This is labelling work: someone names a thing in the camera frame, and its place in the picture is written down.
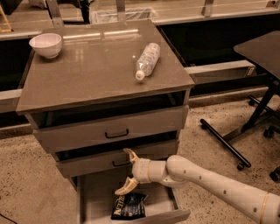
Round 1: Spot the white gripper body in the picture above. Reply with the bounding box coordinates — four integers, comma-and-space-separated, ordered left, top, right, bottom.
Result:
132, 158, 168, 184

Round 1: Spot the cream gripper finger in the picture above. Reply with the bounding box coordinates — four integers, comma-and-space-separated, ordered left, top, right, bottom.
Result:
123, 148, 139, 164
115, 177, 139, 195

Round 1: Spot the blue chip bag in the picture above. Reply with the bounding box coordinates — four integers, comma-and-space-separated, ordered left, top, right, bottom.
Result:
111, 192, 147, 221

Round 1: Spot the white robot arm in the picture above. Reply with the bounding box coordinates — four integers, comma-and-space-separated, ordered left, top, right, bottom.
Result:
115, 148, 280, 224

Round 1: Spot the middle grey drawer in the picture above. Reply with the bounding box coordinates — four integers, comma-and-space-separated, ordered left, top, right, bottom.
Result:
55, 139, 180, 179

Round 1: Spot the bottom grey open drawer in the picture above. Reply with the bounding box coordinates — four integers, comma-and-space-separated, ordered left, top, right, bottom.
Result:
77, 163, 191, 224

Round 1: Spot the top grey drawer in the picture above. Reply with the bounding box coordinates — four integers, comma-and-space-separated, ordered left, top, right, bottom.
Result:
33, 105, 188, 153

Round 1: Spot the grey drawer cabinet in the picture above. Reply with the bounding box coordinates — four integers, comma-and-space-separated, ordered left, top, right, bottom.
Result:
16, 19, 196, 224

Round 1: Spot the clear plastic water bottle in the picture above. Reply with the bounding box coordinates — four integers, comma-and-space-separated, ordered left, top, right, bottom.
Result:
136, 43, 161, 81

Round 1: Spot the black office chair wheel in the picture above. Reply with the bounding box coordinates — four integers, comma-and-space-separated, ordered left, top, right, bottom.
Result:
269, 166, 280, 182

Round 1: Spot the white bowl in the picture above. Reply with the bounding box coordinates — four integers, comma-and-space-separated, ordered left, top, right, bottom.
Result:
29, 33, 62, 59

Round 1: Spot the black rolling side table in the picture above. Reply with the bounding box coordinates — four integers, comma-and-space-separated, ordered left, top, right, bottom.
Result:
200, 31, 280, 171

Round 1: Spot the black middle drawer handle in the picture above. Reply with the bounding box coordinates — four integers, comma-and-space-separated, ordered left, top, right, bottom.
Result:
112, 160, 130, 167

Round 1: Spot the black drawer handle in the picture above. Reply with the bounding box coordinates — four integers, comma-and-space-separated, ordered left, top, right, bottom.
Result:
104, 129, 130, 139
112, 160, 130, 167

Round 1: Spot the black top drawer handle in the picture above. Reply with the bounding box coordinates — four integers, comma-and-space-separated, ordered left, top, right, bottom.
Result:
104, 129, 130, 139

